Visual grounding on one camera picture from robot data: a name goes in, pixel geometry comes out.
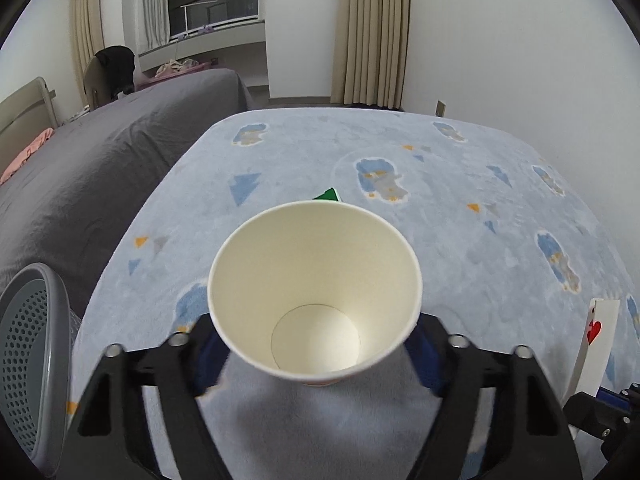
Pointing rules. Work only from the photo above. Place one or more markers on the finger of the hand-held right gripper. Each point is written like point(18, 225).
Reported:
point(615, 397)
point(590, 412)

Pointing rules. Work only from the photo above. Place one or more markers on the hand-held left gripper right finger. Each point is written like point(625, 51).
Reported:
point(425, 360)

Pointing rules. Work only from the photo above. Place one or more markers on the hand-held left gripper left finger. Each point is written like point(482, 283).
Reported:
point(207, 365)

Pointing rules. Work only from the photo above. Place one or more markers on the white playing card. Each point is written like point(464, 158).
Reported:
point(595, 355)

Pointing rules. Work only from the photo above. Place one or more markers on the orange striped paper cup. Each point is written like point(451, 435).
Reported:
point(310, 270)

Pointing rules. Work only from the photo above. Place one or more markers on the grey perforated plastic basket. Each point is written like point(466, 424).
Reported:
point(35, 360)

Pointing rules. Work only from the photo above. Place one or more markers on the light blue printed blanket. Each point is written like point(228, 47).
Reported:
point(450, 235)

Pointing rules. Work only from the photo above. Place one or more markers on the green and white carton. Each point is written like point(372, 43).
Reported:
point(328, 195)

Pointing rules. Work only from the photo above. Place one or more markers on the bed with grey sheet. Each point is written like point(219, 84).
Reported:
point(100, 170)

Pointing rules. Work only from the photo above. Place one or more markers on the pink pillow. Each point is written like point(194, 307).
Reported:
point(25, 155)

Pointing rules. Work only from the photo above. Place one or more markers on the pink laundry basket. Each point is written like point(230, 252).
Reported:
point(150, 80)

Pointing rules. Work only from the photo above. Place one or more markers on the pile of pale clothes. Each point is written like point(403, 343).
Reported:
point(175, 67)

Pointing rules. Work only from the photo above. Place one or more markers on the brown chair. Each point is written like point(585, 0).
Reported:
point(94, 85)

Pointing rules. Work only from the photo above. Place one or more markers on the black garment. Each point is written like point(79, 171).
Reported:
point(119, 67)

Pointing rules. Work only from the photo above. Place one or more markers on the beige padded headboard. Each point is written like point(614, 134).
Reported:
point(25, 110)

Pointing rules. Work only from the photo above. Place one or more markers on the white window sill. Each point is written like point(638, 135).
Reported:
point(235, 40)

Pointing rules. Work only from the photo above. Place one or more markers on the beige curtain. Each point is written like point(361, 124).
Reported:
point(372, 35)
point(87, 15)

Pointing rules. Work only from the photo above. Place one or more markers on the white sheer curtain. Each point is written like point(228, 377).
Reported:
point(152, 0)

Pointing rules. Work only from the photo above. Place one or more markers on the beige wall socket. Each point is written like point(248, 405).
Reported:
point(440, 108)

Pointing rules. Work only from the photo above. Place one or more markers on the white thin-frame rack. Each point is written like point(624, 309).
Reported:
point(186, 20)

